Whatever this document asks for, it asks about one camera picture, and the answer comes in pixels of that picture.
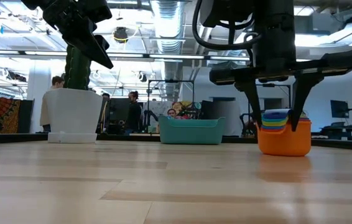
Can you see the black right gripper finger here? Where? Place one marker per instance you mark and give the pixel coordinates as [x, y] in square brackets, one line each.
[302, 96]
[252, 99]

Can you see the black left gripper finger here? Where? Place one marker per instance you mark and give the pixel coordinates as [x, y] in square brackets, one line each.
[89, 46]
[103, 41]

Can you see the small dark blue measuring cup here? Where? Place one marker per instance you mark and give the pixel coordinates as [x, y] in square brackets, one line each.
[277, 112]

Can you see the light blue measuring cup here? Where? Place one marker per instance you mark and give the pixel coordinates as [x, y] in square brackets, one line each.
[275, 118]

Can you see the green measuring cup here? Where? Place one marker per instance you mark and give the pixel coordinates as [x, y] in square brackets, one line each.
[275, 121]

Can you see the nested rainbow measuring cups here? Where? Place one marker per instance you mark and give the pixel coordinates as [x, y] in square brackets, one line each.
[275, 124]

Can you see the red measuring cup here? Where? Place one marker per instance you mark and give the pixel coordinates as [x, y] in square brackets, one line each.
[272, 130]

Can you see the large orange measuring cup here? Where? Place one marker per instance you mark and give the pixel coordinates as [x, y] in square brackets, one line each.
[285, 140]

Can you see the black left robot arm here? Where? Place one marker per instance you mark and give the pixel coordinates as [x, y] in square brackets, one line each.
[28, 3]

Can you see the teal plastic basket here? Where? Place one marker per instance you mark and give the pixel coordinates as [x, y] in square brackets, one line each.
[191, 130]

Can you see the black ceiling device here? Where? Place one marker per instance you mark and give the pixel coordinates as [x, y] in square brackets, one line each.
[120, 33]

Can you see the green cactus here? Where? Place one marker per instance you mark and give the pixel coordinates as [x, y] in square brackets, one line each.
[76, 68]

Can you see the black computer monitor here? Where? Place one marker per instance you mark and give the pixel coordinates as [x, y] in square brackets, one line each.
[339, 109]

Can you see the person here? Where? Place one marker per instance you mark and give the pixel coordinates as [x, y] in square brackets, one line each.
[172, 113]
[106, 96]
[57, 81]
[134, 112]

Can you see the white plant pot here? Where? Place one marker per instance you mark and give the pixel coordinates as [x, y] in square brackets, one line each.
[73, 115]

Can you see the orange patterned tapestry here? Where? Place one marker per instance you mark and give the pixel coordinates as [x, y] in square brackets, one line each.
[5, 113]

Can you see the silver ventilation duct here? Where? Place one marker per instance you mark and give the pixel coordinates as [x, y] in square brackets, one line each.
[168, 25]

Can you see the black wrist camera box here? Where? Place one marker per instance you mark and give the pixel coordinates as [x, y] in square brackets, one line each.
[222, 12]

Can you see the black metal frame stand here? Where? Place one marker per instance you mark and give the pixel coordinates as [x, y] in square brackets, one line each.
[169, 81]

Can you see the black metal table frame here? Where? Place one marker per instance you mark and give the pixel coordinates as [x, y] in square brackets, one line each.
[126, 137]

